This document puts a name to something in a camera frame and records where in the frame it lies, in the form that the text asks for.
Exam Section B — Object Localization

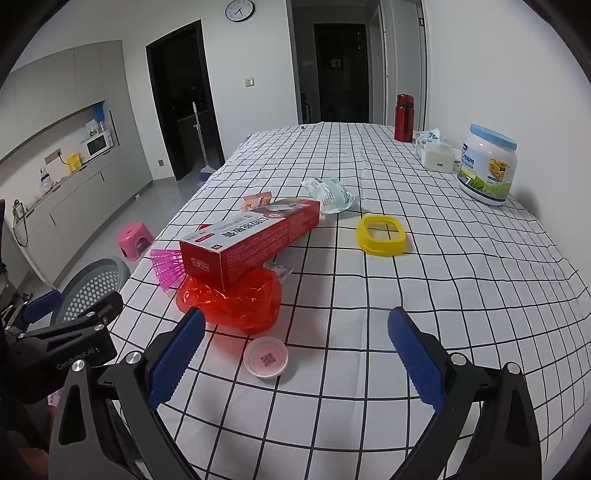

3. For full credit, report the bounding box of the checkered white tablecloth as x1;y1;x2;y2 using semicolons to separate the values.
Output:
106;121;591;480

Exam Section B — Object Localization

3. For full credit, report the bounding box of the round wall clock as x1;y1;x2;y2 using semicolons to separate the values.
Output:
224;0;256;23

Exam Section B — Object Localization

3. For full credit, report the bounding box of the red toothpaste box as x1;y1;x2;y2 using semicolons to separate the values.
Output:
179;198;321;291

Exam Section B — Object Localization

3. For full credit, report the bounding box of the grey kitchen cabinet counter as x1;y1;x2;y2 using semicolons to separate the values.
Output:
13;146;151;284

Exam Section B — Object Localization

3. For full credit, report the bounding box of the blue water dispenser bottle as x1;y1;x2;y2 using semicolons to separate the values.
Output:
93;102;105;133

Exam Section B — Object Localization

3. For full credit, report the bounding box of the grey perforated laundry basket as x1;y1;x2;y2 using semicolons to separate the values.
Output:
50;257;130;325

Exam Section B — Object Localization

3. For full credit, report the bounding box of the blue broom with handle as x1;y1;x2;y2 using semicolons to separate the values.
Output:
192;102;215;182

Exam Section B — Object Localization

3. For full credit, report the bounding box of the round white plastic lid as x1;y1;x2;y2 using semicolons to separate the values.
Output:
243;336;290;380

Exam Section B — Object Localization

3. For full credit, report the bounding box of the pink plastic stool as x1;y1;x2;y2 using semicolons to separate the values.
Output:
116;221;154;261

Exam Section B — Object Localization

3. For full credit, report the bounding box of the red plastic bag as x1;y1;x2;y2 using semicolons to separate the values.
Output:
175;267;283;335

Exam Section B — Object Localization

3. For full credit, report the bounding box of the clear jug on counter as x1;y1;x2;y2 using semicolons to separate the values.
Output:
40;167;54;194

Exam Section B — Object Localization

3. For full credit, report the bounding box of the red thermos bottle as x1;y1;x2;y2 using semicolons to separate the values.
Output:
394;94;415;143

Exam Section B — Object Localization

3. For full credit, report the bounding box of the white teal snack wrapper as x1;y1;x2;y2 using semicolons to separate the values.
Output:
301;178;356;215

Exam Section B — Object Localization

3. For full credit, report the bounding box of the white microwave oven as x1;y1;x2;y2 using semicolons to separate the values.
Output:
84;130;114;160

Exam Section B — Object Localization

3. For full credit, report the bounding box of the milk powder jar blue lid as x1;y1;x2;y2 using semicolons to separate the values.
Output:
457;124;517;206

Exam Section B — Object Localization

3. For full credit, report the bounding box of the small pink snack packet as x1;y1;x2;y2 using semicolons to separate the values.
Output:
240;192;273;212

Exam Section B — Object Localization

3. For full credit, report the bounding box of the white tissue box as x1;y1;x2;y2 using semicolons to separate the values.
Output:
415;128;460;173

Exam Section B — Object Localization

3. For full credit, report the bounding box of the yellow box on counter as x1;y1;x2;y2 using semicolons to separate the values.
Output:
67;153;82;173

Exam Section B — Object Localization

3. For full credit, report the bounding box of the yellow square lid ring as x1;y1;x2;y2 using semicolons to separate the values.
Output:
355;214;410;257

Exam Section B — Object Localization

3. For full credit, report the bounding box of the pink plastic mesh basket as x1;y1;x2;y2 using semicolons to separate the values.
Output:
149;249;185;291

